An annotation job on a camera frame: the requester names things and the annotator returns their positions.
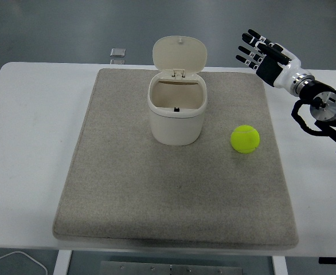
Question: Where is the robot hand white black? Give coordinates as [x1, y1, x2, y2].
[236, 28, 311, 90]

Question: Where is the yellow-green tennis ball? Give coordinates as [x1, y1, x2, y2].
[230, 124, 261, 155]

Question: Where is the cream bin with hinged lid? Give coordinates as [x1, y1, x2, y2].
[147, 35, 209, 147]

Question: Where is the beige fabric mat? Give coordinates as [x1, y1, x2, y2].
[52, 68, 300, 249]

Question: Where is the white table leg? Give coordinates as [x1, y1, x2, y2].
[271, 255, 288, 275]
[53, 250, 72, 275]

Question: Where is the grey metal plate with screws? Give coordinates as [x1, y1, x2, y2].
[99, 261, 243, 275]

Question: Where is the white cable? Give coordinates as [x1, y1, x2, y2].
[0, 251, 48, 275]

